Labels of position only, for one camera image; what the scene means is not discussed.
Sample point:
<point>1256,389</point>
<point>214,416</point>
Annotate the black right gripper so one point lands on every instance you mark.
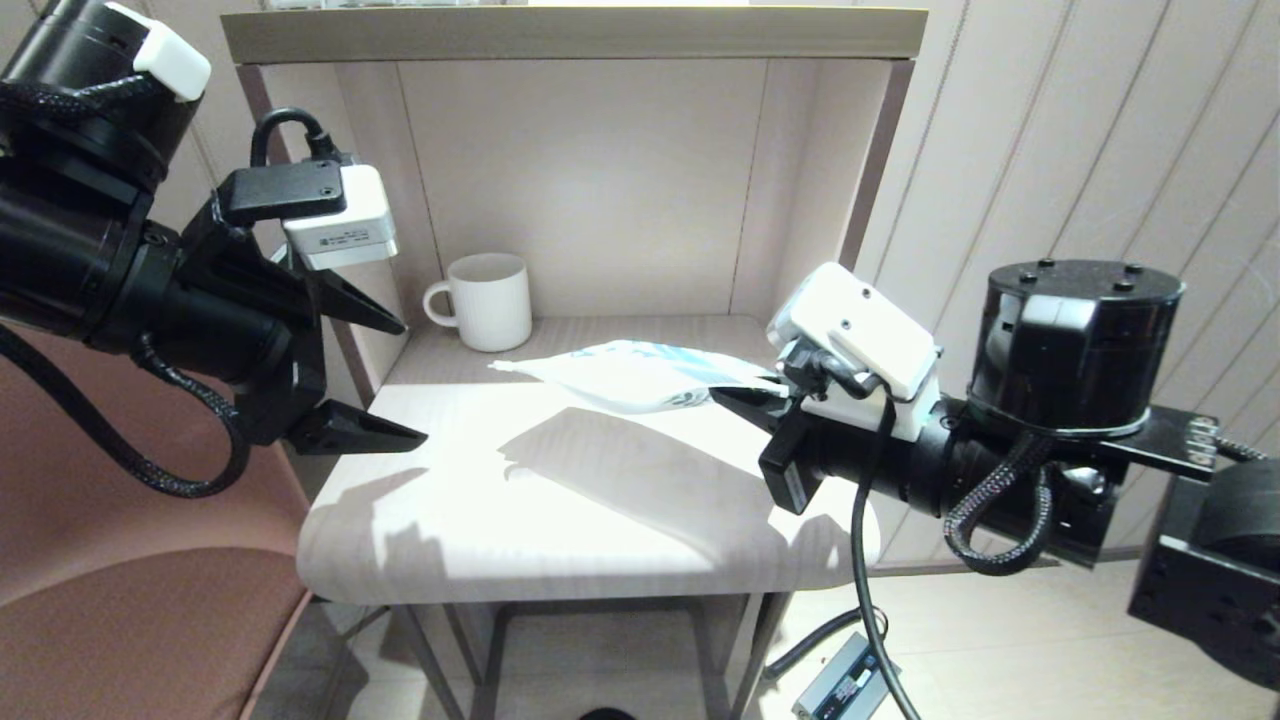
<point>795,460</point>

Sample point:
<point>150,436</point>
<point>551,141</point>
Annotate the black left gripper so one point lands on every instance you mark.
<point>290,400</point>

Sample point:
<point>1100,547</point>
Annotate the white floral zip pouch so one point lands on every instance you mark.
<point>630,375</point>

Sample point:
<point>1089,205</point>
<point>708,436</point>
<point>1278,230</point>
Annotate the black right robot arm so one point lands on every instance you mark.
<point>1080,350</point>

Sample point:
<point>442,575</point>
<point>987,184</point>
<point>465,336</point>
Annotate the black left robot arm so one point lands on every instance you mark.
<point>70,250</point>

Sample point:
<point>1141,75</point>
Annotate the white ribbed mug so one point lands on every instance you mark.
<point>495,308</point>

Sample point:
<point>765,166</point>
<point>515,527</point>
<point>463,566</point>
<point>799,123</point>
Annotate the light wooden shelf desk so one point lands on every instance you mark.
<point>600,200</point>

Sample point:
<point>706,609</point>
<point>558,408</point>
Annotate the grey power adapter box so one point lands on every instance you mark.
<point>835,690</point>

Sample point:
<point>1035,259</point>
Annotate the brown upholstered chair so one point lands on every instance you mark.
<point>130,600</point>

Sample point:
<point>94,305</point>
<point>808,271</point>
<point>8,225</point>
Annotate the black round floor object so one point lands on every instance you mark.
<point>605,715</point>

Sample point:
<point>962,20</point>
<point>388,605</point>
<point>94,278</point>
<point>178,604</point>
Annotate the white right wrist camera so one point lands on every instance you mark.
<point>860,320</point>

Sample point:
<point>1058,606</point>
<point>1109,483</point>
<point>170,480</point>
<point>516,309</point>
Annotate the white right camera mount bracket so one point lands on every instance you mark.
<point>900,415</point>

